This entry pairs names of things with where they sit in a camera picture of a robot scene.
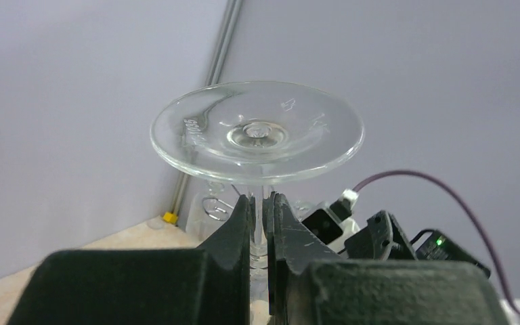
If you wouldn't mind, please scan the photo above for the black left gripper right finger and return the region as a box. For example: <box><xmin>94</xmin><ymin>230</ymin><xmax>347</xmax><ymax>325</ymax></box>
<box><xmin>266</xmin><ymin>192</ymin><xmax>508</xmax><ymax>324</ymax></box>

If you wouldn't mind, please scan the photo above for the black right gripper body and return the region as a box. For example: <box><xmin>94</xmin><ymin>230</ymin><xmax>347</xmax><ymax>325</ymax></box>
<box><xmin>344</xmin><ymin>211</ymin><xmax>417</xmax><ymax>261</ymax></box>

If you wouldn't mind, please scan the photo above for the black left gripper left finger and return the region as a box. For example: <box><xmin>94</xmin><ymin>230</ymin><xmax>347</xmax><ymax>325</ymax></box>
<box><xmin>8</xmin><ymin>196</ymin><xmax>252</xmax><ymax>324</ymax></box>

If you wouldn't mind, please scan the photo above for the etched wine glass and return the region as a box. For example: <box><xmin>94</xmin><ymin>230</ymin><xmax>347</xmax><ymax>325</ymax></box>
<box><xmin>186</xmin><ymin>183</ymin><xmax>239</xmax><ymax>242</ymax></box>

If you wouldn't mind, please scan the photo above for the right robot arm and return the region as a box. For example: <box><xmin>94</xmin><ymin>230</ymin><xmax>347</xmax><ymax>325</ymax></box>
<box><xmin>344</xmin><ymin>211</ymin><xmax>492</xmax><ymax>278</ymax></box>

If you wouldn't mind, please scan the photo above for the chrome wine glass rack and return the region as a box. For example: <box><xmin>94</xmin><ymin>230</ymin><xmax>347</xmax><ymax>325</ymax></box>
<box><xmin>201</xmin><ymin>181</ymin><xmax>241</xmax><ymax>222</ymax></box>

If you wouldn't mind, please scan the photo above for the yellow clamp right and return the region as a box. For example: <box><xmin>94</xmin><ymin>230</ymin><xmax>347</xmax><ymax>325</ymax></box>
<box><xmin>162</xmin><ymin>212</ymin><xmax>178</xmax><ymax>225</ymax></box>

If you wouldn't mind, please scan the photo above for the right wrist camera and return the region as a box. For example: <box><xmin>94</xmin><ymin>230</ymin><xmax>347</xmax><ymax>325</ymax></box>
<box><xmin>301</xmin><ymin>189</ymin><xmax>361</xmax><ymax>254</ymax></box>

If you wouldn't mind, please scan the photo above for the corner wall rail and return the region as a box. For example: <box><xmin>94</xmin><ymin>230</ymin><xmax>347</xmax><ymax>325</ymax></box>
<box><xmin>169</xmin><ymin>0</ymin><xmax>244</xmax><ymax>216</ymax></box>

